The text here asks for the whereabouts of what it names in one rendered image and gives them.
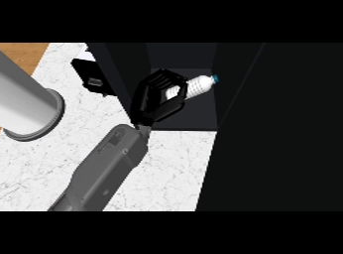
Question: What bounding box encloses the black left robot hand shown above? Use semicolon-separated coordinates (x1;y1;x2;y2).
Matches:
69;58;118;98

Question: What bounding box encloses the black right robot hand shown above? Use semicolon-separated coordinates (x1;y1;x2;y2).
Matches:
127;67;190;129

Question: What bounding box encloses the white water bottle blue cap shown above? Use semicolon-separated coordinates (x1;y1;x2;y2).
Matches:
164;74;221;100

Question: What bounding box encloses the dark grey cabinet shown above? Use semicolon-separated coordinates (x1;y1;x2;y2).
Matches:
86;42;267;132

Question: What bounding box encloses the dark grey cabinet door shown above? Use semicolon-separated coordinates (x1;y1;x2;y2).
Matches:
195;42;343;212

